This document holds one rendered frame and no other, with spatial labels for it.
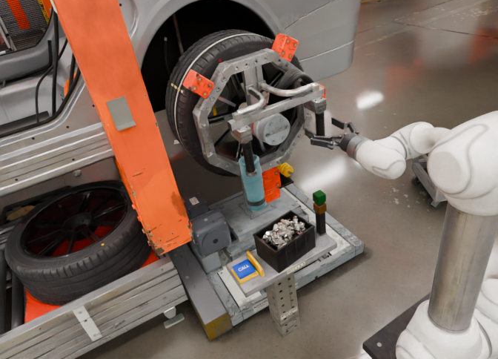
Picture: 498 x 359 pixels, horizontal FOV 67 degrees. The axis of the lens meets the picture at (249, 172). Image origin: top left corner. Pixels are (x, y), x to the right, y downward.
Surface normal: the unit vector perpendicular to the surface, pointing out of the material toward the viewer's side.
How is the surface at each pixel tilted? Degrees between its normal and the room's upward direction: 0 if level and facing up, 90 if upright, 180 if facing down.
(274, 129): 90
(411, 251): 0
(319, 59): 90
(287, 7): 90
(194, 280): 0
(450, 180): 79
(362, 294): 0
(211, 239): 90
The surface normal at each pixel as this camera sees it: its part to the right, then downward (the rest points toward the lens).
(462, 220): -0.72, 0.43
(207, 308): -0.15, -0.82
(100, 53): 0.47, 0.44
